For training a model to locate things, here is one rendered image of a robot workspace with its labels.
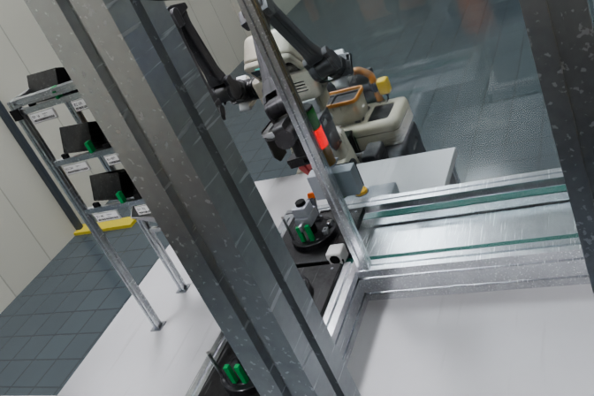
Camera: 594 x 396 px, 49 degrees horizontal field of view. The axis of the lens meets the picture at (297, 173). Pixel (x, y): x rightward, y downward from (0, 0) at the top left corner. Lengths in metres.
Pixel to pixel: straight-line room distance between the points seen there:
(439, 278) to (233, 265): 1.28
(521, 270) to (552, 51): 1.26
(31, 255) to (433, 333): 4.03
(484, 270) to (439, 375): 0.28
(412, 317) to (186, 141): 1.34
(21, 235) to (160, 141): 4.86
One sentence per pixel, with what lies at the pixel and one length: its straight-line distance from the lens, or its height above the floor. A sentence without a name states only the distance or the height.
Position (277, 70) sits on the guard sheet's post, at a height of 1.53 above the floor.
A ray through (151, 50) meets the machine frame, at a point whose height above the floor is 1.87.
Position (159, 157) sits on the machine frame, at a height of 1.81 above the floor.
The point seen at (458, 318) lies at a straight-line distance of 1.61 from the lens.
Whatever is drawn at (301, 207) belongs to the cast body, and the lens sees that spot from 1.81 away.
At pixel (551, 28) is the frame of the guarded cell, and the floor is 1.80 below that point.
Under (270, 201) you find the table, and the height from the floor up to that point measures 0.86.
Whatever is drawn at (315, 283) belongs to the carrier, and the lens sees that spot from 1.70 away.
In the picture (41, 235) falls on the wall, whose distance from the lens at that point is 5.32.
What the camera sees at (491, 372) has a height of 0.86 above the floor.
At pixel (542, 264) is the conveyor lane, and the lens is 1.59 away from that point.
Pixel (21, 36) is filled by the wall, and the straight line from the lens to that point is 5.59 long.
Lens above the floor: 1.93
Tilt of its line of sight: 25 degrees down
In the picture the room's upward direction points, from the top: 25 degrees counter-clockwise
